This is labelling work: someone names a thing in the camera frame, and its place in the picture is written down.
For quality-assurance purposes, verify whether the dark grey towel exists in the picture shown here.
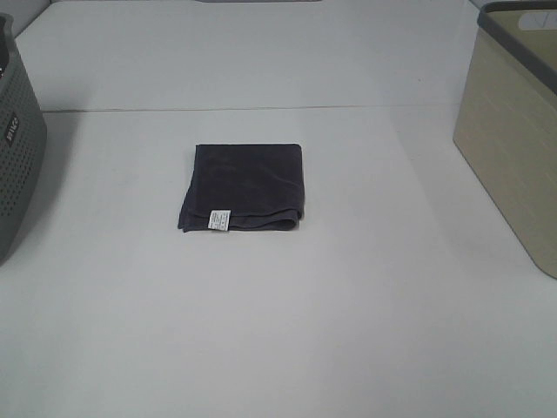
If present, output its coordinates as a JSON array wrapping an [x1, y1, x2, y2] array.
[[178, 144, 305, 233]]

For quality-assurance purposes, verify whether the white towel care label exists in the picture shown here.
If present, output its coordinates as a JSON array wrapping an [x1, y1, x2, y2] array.
[[207, 210, 231, 232]]

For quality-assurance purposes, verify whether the grey perforated plastic basket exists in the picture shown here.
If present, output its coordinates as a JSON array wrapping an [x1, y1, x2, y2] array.
[[1, 13, 47, 260]]

